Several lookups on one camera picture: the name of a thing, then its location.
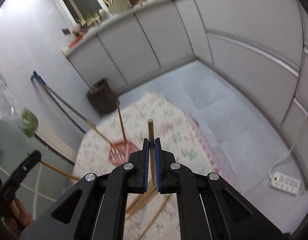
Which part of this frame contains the pink plastic utensil basket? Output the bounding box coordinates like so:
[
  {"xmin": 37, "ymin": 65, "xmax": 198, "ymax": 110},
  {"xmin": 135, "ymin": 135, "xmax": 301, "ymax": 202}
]
[{"xmin": 108, "ymin": 140, "xmax": 140, "ymax": 166}]

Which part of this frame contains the wooden chopstick in basket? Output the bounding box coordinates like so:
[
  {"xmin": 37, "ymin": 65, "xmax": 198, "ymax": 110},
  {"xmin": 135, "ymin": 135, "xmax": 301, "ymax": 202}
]
[
  {"xmin": 85, "ymin": 121, "xmax": 114, "ymax": 147},
  {"xmin": 116, "ymin": 100, "xmax": 127, "ymax": 143}
]

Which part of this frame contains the bag of green vegetables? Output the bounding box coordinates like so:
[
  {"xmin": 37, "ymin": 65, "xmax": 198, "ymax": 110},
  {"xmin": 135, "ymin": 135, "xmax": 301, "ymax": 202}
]
[{"xmin": 20, "ymin": 108, "xmax": 38, "ymax": 138}]

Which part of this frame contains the dark brown trash bin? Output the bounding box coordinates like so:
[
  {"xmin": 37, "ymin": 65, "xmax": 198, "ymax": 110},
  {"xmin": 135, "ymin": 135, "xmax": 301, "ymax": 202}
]
[{"xmin": 86, "ymin": 78, "xmax": 118, "ymax": 115}]

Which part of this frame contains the person's hand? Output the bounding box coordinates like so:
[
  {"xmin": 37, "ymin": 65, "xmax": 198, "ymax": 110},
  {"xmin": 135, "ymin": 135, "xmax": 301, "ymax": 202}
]
[{"xmin": 4, "ymin": 198, "xmax": 33, "ymax": 233}]

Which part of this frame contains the mop with blue clip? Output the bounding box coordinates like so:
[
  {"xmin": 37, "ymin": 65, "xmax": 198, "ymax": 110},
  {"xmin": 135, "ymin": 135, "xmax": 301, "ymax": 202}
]
[{"xmin": 30, "ymin": 70, "xmax": 94, "ymax": 134}]

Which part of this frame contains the green cutting board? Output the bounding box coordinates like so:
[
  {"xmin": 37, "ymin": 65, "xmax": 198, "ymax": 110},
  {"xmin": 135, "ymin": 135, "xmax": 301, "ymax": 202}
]
[{"xmin": 108, "ymin": 0, "xmax": 131, "ymax": 14}]

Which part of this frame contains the white power cable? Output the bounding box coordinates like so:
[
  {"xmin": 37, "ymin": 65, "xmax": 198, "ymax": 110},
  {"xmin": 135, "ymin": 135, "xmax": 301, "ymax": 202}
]
[{"xmin": 268, "ymin": 104, "xmax": 308, "ymax": 181}]

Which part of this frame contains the white power strip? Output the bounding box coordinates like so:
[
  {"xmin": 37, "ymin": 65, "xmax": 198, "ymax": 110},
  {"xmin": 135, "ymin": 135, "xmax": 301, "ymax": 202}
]
[{"xmin": 270, "ymin": 172, "xmax": 301, "ymax": 196}]

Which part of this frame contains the floral tablecloth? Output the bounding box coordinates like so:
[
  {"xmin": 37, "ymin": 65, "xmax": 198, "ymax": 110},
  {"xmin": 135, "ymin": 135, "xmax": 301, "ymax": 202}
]
[{"xmin": 69, "ymin": 93, "xmax": 243, "ymax": 240}]

